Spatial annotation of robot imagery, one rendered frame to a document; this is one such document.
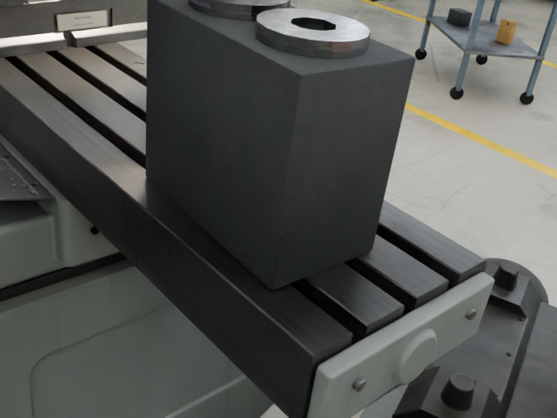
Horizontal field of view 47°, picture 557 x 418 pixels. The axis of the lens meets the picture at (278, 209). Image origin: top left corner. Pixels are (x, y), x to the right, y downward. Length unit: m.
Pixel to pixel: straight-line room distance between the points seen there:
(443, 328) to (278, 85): 0.27
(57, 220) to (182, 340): 0.37
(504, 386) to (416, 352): 0.56
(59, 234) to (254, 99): 0.41
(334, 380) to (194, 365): 0.69
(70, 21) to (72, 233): 0.38
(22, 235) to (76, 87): 0.22
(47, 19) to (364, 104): 0.65
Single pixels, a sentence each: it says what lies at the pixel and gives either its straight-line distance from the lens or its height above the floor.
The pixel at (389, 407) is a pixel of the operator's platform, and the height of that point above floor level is 0.40.
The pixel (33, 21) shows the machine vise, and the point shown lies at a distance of 1.05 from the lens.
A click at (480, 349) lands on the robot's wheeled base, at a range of 1.17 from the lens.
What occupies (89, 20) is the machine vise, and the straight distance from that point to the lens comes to 1.09.
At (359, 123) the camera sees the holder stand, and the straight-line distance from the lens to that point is 0.50.
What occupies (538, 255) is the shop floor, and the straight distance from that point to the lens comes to 2.70.
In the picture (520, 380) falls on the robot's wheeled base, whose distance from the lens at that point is 1.18.
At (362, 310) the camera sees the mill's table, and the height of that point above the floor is 0.98.
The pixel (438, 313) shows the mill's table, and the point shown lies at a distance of 0.57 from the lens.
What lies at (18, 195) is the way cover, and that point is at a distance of 0.79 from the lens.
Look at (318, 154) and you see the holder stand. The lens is 0.49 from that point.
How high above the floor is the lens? 1.31
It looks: 31 degrees down
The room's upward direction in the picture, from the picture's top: 8 degrees clockwise
